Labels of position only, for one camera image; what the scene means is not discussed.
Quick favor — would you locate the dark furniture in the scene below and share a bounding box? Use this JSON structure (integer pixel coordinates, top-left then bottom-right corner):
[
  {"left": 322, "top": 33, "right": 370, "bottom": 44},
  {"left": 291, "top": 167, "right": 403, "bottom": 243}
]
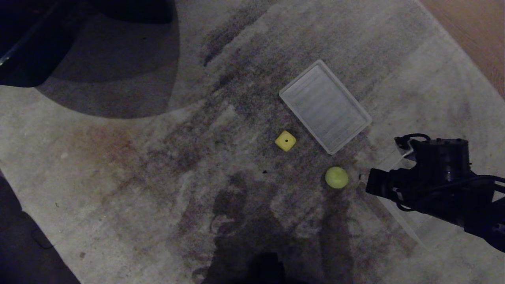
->
[{"left": 0, "top": 0, "right": 175, "bottom": 88}]

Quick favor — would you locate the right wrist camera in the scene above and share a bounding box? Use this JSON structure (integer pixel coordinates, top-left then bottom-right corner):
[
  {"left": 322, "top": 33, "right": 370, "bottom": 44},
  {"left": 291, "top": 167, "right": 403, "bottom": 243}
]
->
[{"left": 365, "top": 168, "right": 400, "bottom": 199}]

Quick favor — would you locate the grey stained rug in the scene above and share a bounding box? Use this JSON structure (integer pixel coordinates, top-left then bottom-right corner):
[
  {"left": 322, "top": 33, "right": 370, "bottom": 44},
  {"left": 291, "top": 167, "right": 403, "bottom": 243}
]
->
[{"left": 0, "top": 0, "right": 505, "bottom": 284}]

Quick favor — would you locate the yellow foam die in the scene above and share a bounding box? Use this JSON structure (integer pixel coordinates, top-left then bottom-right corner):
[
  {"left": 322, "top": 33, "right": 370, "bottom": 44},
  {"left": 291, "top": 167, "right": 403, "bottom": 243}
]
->
[{"left": 275, "top": 130, "right": 297, "bottom": 153}]

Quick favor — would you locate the yellow-green tennis ball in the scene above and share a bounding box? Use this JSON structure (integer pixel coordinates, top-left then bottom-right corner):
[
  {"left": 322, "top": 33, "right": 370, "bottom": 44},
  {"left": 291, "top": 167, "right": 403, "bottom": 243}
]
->
[{"left": 325, "top": 166, "right": 350, "bottom": 189}]

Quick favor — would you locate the black cable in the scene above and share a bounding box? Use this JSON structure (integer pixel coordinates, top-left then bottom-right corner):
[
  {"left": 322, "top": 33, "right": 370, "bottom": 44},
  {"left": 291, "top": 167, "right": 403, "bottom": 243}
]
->
[{"left": 394, "top": 133, "right": 432, "bottom": 150}]

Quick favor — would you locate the clear plastic tray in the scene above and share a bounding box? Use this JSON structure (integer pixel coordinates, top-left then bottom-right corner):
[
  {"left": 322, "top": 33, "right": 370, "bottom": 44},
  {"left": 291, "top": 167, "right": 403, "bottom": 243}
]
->
[{"left": 279, "top": 59, "right": 373, "bottom": 155}]

